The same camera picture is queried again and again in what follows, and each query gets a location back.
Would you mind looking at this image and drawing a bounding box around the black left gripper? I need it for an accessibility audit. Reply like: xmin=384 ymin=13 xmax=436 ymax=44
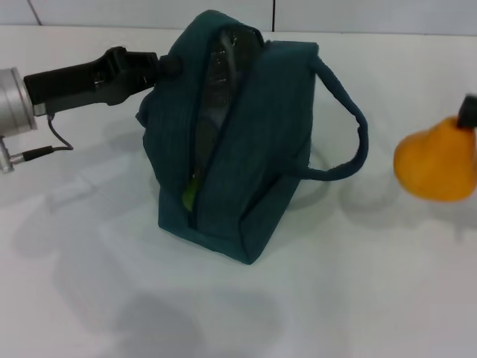
xmin=24 ymin=46 xmax=184 ymax=116

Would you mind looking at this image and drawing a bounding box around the orange pear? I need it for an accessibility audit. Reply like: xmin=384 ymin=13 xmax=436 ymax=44
xmin=394 ymin=116 xmax=477 ymax=203

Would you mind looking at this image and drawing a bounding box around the grey left gripper cable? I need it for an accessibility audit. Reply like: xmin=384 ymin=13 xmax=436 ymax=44
xmin=22 ymin=113 xmax=75 ymax=160

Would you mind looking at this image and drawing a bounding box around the green cucumber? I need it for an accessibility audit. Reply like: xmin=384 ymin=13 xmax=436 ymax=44
xmin=181 ymin=178 xmax=199 ymax=212

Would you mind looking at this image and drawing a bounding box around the dark teal insulated bag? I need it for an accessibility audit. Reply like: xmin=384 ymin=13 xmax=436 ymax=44
xmin=134 ymin=10 xmax=370 ymax=266

